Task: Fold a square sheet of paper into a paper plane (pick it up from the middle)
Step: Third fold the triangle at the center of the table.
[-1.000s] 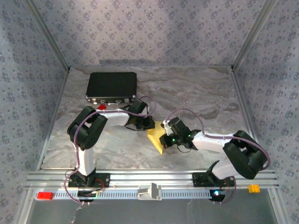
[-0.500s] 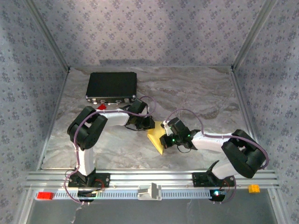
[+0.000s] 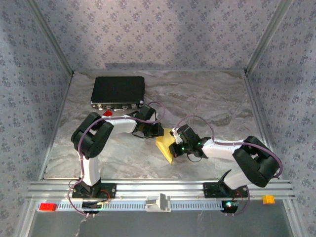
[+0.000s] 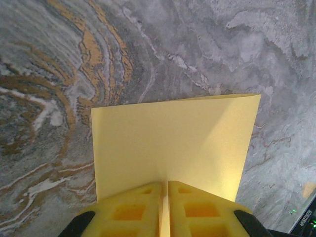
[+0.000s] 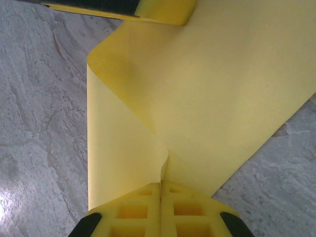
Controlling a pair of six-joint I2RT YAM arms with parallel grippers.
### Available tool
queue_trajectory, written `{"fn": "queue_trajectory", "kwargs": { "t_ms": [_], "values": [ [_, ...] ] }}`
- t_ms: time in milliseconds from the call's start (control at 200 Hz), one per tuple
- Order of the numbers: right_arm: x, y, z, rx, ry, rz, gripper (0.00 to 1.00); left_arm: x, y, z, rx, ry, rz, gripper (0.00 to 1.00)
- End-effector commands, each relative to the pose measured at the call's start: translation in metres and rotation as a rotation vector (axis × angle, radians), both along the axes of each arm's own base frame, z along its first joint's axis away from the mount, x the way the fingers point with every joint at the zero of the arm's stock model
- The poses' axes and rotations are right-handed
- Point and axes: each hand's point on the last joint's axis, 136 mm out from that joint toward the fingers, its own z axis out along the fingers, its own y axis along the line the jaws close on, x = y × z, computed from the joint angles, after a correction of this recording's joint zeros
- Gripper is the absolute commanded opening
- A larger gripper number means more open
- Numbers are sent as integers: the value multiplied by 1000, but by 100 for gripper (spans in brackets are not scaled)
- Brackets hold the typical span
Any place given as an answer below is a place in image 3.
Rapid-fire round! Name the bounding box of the yellow paper sheet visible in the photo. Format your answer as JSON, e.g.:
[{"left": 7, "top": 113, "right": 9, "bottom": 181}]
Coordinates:
[{"left": 155, "top": 127, "right": 179, "bottom": 165}]

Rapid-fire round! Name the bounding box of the black hard case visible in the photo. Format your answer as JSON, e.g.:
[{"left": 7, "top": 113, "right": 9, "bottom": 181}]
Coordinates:
[{"left": 90, "top": 76, "right": 146, "bottom": 111}]

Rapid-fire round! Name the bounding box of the black right control board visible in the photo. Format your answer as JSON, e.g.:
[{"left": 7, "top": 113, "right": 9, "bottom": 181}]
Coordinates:
[{"left": 221, "top": 199, "right": 239, "bottom": 214}]

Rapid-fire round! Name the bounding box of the black control board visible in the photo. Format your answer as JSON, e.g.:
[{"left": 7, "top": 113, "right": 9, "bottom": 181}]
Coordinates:
[
  {"left": 81, "top": 201, "right": 103, "bottom": 214},
  {"left": 221, "top": 199, "right": 239, "bottom": 214}
]

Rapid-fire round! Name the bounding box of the black left control board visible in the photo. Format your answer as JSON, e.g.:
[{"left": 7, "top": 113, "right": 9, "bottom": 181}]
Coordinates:
[{"left": 81, "top": 201, "right": 103, "bottom": 214}]

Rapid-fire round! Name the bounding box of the red toy brick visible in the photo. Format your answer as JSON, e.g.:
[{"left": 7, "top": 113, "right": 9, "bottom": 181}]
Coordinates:
[{"left": 39, "top": 202, "right": 57, "bottom": 212}]

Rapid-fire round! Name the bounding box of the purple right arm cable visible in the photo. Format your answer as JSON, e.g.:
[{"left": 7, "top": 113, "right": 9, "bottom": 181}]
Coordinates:
[{"left": 172, "top": 115, "right": 283, "bottom": 217}]

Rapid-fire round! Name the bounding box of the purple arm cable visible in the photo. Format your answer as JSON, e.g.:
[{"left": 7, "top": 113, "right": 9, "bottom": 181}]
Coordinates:
[
  {"left": 67, "top": 101, "right": 165, "bottom": 218},
  {"left": 172, "top": 115, "right": 283, "bottom": 217}
]

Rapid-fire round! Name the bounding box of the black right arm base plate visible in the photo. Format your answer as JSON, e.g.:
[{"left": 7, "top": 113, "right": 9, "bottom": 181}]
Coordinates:
[{"left": 202, "top": 182, "right": 249, "bottom": 198}]

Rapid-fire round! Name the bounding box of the aluminium mounting rail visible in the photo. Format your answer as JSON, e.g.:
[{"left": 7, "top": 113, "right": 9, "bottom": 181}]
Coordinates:
[{"left": 27, "top": 179, "right": 296, "bottom": 201}]

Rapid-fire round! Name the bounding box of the white centre bracket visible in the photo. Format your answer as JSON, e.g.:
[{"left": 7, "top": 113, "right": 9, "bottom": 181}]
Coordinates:
[{"left": 145, "top": 193, "right": 171, "bottom": 213}]

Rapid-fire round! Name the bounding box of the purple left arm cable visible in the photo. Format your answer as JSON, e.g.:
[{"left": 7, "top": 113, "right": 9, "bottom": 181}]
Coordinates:
[{"left": 67, "top": 101, "right": 165, "bottom": 218}]

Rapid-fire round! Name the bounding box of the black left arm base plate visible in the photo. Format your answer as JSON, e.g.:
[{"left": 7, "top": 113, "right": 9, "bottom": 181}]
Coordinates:
[{"left": 71, "top": 182, "right": 117, "bottom": 199}]

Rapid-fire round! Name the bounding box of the aluminium side rail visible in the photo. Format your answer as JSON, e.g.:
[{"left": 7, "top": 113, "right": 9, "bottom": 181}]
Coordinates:
[
  {"left": 39, "top": 71, "right": 75, "bottom": 181},
  {"left": 243, "top": 71, "right": 281, "bottom": 180}
]

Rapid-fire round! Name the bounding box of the white slotted cable duct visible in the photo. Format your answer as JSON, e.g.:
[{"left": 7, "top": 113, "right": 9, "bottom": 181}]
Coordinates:
[{"left": 37, "top": 200, "right": 239, "bottom": 212}]

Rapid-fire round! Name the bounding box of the aluminium frame post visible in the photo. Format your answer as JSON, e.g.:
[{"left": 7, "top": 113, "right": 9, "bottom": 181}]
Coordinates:
[
  {"left": 26, "top": 0, "right": 75, "bottom": 75},
  {"left": 244, "top": 0, "right": 296, "bottom": 75}
]

